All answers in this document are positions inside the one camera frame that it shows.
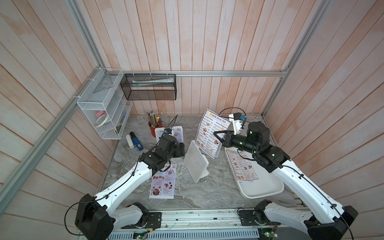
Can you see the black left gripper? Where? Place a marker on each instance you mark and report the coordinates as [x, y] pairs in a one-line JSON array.
[[179, 150]]

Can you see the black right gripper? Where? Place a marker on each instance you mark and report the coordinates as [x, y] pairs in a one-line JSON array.
[[229, 140]]

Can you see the dim sum menu sheet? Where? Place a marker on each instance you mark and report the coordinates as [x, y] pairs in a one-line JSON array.
[[205, 139]]

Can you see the white menu holder front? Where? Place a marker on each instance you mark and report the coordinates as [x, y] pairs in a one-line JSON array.
[[196, 162]]

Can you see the white menu holder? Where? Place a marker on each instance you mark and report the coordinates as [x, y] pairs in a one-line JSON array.
[[176, 131], [196, 162]]

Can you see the red special menu sheet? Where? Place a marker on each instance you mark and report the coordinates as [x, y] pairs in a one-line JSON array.
[[164, 183]]

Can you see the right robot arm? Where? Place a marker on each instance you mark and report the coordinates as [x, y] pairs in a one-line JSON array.
[[326, 218]]

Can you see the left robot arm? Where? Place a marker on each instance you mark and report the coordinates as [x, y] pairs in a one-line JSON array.
[[97, 216]]

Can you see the white menu holder back left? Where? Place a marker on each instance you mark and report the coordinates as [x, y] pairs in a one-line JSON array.
[[176, 131]]

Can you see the dim sum menu in tray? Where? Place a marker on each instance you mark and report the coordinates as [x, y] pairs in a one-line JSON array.
[[243, 169]]

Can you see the red pencil cup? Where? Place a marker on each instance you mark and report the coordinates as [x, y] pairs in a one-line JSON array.
[[153, 128]]

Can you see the coloured pencils bundle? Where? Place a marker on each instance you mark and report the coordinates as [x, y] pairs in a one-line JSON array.
[[154, 120]]

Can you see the blue stapler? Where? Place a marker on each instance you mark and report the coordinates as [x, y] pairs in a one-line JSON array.
[[136, 141]]

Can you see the white eraser block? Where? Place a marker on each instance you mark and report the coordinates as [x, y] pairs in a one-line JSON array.
[[130, 142]]

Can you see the white plastic tray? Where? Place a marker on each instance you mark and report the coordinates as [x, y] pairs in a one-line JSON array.
[[266, 185]]

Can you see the black mesh basket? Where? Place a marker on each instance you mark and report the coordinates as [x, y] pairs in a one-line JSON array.
[[149, 87]]

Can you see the white tape roll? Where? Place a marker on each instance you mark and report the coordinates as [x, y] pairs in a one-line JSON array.
[[101, 120]]

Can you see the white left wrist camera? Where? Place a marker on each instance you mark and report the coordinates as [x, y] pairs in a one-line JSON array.
[[167, 131]]

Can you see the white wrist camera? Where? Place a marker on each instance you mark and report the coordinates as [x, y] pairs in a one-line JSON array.
[[167, 131], [238, 122]]

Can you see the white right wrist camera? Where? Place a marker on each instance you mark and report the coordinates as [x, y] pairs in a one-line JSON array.
[[238, 122]]

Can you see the white wire shelf rack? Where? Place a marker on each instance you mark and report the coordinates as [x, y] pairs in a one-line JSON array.
[[103, 94]]

